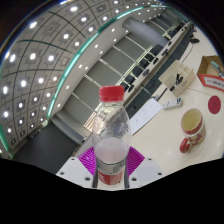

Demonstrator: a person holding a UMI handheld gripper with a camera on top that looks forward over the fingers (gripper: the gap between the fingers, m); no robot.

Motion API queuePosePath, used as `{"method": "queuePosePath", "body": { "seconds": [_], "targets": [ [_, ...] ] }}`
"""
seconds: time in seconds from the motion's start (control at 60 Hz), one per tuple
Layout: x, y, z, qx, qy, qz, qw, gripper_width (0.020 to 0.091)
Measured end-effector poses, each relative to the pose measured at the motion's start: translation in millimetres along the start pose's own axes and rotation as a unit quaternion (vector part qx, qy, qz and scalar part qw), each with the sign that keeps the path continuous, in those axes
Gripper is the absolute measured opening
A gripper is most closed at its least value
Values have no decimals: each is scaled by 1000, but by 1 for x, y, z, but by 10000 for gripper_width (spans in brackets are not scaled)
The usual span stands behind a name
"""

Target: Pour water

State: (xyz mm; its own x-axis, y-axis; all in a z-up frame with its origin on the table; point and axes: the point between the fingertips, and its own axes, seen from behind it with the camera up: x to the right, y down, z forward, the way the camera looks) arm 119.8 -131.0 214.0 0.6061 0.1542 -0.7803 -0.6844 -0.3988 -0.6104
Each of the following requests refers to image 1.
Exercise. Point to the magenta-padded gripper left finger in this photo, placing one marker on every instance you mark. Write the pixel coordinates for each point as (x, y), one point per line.
(86, 161)

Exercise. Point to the open brown cardboard box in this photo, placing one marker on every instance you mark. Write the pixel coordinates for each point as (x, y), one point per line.
(208, 66)

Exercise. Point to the group of ceiling lights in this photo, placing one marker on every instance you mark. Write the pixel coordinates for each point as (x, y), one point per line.
(23, 83)

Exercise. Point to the red and cream mug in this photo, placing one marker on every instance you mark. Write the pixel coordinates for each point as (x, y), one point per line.
(193, 133)

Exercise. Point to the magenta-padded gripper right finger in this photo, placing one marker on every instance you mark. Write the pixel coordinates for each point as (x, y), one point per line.
(136, 161)

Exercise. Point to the small black tabletop device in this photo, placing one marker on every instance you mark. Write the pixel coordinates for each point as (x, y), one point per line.
(195, 40)

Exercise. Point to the row of black office chairs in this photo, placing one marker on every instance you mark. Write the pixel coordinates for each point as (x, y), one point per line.
(136, 71)

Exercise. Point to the small black clip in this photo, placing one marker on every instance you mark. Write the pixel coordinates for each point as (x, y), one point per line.
(176, 81)

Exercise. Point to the green eraser block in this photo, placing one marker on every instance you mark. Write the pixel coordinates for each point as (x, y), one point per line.
(218, 68)

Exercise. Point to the flat round red coaster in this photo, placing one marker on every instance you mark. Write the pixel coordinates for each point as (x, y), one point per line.
(214, 105)

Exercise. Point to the white power strip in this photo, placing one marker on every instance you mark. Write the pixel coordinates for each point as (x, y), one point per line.
(172, 103)

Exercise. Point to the clear red-capped water bottle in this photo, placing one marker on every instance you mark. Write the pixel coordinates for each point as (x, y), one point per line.
(111, 133)

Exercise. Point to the beige compartment box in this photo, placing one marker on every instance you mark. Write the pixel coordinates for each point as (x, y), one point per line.
(181, 84)

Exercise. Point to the long curved conference desk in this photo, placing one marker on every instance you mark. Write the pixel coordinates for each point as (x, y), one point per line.
(150, 88)

